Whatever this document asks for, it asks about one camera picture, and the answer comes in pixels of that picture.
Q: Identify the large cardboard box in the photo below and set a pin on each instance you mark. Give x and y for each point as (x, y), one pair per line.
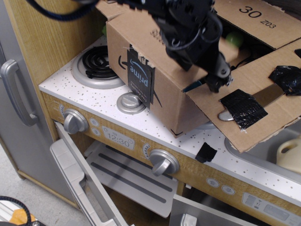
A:
(138, 56)

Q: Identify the open grey oven door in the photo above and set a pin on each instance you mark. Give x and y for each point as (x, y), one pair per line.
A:
(87, 190)

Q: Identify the left rear stove burner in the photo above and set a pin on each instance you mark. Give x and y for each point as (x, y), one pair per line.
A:
(91, 68)

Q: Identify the cream ceramic pitcher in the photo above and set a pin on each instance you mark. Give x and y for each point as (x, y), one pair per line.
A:
(289, 155)

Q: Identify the loose black tape piece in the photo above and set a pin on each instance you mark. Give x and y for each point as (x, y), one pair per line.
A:
(206, 153)

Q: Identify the white oven rack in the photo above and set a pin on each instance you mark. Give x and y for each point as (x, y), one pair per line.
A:
(132, 178)

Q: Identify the small front silver burner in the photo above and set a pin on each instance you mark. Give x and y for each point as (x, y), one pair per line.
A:
(129, 103)

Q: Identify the toy kitchen stove unit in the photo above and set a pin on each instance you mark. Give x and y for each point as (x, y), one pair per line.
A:
(126, 126)

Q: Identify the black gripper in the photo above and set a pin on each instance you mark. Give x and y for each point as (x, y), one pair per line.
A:
(191, 32)

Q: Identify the light blue bowl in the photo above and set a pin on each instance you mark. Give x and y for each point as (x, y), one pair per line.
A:
(193, 85)

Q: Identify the orange object bottom left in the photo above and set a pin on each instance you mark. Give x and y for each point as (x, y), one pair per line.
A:
(19, 217)

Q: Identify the aluminium frame rail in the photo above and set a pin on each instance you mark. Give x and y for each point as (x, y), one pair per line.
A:
(6, 211)

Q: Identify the silver stove knob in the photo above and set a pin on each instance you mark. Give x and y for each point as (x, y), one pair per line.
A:
(163, 162)
(74, 122)

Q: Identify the left silver stove knob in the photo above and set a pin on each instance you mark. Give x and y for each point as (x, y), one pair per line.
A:
(74, 122)

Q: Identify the green round fruit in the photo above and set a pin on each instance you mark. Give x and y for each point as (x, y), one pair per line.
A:
(235, 39)

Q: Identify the grey toy fridge door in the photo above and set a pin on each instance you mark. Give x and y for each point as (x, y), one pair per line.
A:
(24, 133)

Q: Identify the silver fridge handle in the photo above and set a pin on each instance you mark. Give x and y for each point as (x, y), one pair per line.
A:
(7, 73)

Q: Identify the crumpled black tape on knife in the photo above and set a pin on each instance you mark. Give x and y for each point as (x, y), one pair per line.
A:
(288, 78)

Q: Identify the right silver stove knob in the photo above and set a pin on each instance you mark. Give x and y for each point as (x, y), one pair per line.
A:
(163, 162)

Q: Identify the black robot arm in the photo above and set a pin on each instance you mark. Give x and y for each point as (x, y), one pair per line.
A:
(131, 2)

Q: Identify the grey dishwasher door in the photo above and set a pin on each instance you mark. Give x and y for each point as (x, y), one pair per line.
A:
(208, 212)

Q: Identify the grey toy sink basin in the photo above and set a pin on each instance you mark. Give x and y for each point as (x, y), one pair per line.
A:
(264, 154)

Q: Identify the black tape on knife tip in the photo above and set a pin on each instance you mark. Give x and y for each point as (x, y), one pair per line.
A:
(244, 109)

